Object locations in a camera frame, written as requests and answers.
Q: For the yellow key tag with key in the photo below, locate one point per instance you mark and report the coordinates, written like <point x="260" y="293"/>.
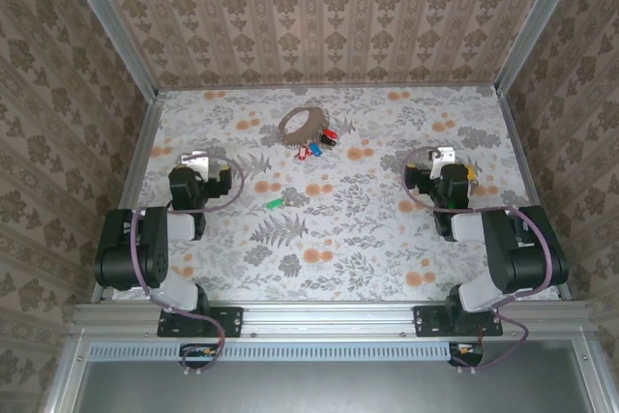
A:
<point x="470" y="172"/>

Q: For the green marker cap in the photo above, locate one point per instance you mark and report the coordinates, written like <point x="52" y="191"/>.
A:
<point x="274" y="203"/>

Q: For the pink key tag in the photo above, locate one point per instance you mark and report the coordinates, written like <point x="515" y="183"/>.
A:
<point x="303" y="153"/>

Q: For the red key tag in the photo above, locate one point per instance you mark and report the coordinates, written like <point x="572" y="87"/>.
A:
<point x="330" y="133"/>

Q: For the blue key tag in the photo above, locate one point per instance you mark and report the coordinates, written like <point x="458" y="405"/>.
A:
<point x="315" y="149"/>

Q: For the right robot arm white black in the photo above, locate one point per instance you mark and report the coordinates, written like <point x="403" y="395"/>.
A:
<point x="503" y="258"/>

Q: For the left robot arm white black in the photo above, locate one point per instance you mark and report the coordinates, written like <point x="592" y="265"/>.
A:
<point x="155" y="248"/>

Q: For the grey metal panel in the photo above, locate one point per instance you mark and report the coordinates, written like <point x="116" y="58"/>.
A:
<point x="329" y="389"/>

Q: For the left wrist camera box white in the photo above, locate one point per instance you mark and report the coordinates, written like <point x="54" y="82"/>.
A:
<point x="196" y="164"/>

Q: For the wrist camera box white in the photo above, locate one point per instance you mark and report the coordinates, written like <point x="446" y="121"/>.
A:
<point x="196" y="164"/>
<point x="445" y="154"/>

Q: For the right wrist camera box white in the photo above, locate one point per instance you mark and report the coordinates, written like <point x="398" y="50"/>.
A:
<point x="445" y="154"/>

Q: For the aluminium table side rail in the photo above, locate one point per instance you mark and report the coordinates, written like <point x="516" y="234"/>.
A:
<point x="522" y="156"/>
<point x="129" y="190"/>

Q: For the thin aluminium table rail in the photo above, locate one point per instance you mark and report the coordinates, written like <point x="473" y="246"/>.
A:
<point x="411" y="87"/>

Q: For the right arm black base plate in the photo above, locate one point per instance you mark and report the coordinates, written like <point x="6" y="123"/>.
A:
<point x="428" y="321"/>

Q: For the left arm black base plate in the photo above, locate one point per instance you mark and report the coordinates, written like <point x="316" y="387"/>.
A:
<point x="227" y="321"/>

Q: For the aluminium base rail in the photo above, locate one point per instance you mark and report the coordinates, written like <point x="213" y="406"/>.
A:
<point x="329" y="318"/>

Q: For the aluminium frame post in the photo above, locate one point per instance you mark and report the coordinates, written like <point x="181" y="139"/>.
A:
<point x="542" y="11"/>
<point x="107" y="11"/>

